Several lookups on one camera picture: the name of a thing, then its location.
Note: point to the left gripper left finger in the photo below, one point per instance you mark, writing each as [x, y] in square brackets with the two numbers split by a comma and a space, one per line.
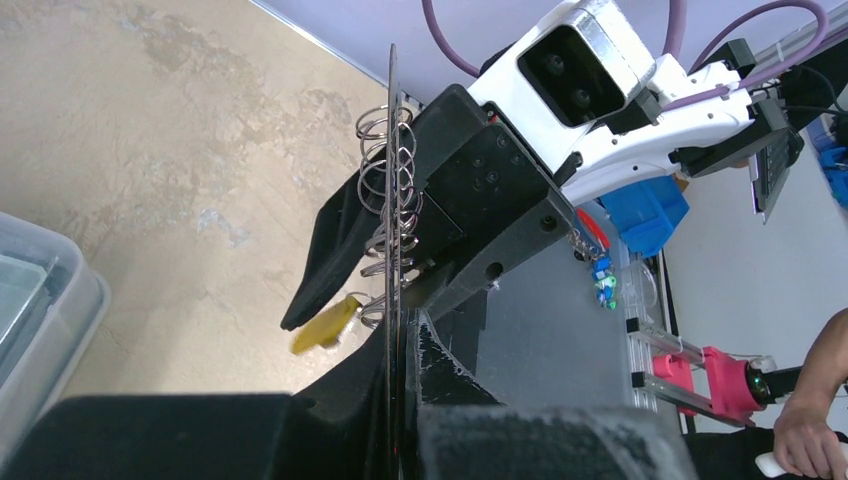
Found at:
[333, 429]

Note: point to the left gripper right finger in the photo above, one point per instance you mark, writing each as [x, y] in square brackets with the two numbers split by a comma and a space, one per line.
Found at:
[455, 429]

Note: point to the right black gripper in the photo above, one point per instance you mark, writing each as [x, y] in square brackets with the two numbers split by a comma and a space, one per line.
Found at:
[489, 206]

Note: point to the yellow key tag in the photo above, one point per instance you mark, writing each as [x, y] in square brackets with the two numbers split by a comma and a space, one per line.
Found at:
[324, 329]

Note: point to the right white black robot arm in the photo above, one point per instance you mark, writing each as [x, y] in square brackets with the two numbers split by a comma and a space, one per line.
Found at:
[483, 190]

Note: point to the person hand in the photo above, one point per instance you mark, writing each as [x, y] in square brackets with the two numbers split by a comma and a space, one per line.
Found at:
[804, 444]

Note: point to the colourful key bunch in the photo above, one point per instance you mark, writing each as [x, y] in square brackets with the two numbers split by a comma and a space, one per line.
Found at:
[592, 245]

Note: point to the pink clamp device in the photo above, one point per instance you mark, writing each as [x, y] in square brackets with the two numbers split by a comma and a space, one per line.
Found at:
[724, 387]

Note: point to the blue plastic bin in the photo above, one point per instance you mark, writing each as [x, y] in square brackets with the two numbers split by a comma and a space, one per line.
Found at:
[646, 213]

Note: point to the clear plastic storage box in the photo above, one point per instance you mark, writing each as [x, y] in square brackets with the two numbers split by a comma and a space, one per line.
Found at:
[52, 302]

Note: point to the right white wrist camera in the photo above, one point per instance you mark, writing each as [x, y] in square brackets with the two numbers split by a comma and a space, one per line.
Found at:
[581, 81]

